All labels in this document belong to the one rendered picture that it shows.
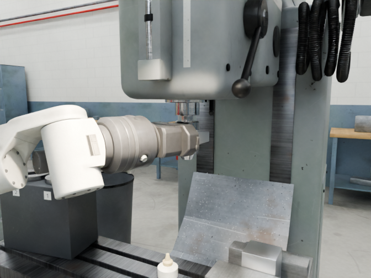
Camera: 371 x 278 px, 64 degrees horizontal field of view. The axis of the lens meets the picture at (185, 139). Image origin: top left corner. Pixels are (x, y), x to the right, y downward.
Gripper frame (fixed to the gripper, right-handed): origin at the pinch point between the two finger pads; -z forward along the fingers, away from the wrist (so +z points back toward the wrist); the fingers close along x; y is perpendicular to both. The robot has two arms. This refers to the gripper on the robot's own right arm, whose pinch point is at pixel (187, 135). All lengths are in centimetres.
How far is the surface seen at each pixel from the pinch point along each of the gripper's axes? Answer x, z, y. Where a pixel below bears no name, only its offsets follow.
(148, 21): -4.3, 12.4, -18.5
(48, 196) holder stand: 34.2, 14.6, 17.3
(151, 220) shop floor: 198, -145, 123
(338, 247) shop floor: 39, -226, 122
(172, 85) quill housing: -4.6, 8.0, -9.3
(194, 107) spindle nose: -2.3, 0.6, -5.7
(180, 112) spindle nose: -0.6, 2.3, -4.7
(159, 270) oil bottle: 0.2, 6.9, 25.3
